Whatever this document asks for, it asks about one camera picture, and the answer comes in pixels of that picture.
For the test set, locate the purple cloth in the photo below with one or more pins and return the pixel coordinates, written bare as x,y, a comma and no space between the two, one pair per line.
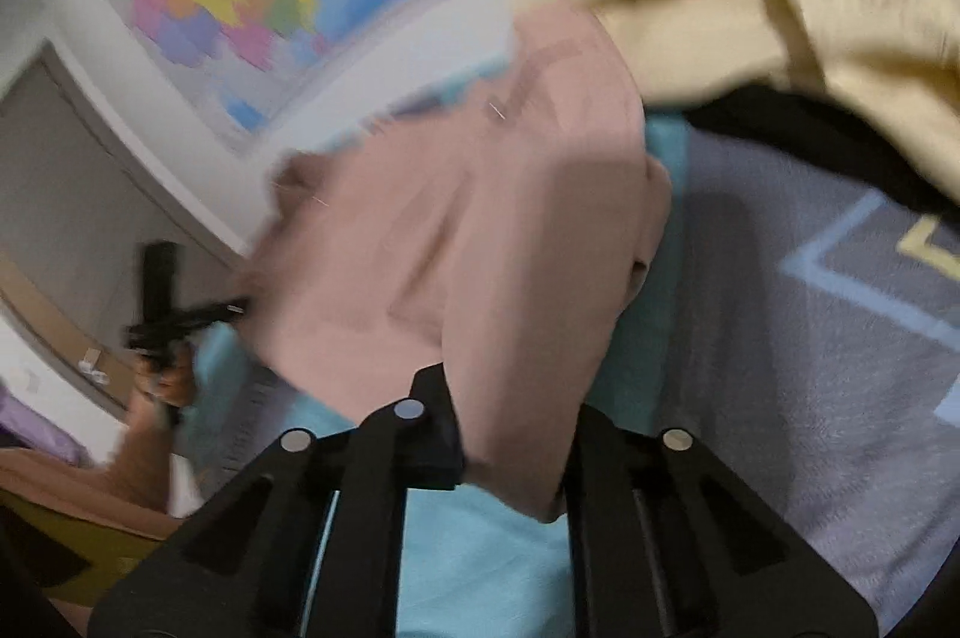
30,428

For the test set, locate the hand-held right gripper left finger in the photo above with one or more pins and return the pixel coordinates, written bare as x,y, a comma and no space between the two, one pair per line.
435,450

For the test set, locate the person's pink knit clothing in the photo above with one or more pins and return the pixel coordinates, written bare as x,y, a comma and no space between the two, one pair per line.
67,495

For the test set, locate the person's left forearm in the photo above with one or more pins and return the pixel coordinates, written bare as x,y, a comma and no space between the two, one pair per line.
142,458

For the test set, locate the pink hoodie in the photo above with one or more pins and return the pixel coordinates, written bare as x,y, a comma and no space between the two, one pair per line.
465,218

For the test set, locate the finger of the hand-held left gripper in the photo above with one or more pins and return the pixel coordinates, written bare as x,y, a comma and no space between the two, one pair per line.
214,313

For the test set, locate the teal grey patterned bed sheet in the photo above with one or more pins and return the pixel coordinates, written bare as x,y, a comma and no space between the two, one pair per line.
787,383

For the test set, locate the grey wooden door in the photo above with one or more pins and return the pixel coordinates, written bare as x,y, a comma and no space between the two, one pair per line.
67,196

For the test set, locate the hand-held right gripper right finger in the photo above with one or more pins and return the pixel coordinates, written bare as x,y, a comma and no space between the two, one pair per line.
592,473

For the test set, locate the person's left hand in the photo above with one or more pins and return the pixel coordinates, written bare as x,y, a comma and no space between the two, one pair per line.
176,383

